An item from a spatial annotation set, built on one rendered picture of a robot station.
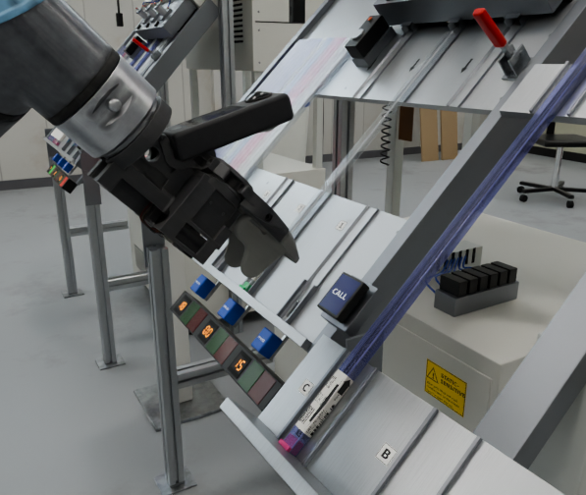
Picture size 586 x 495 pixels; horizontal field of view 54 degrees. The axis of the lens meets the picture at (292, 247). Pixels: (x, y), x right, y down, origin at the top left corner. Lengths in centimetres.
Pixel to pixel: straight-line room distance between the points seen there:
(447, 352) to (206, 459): 90
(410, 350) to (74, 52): 76
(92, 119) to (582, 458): 48
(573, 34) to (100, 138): 60
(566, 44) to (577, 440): 48
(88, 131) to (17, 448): 148
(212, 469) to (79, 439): 42
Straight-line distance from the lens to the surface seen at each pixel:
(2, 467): 182
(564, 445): 57
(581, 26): 85
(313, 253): 78
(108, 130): 46
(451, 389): 98
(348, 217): 78
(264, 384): 72
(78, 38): 45
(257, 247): 53
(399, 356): 106
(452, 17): 98
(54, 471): 174
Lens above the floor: 104
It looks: 18 degrees down
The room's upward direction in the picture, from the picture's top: straight up
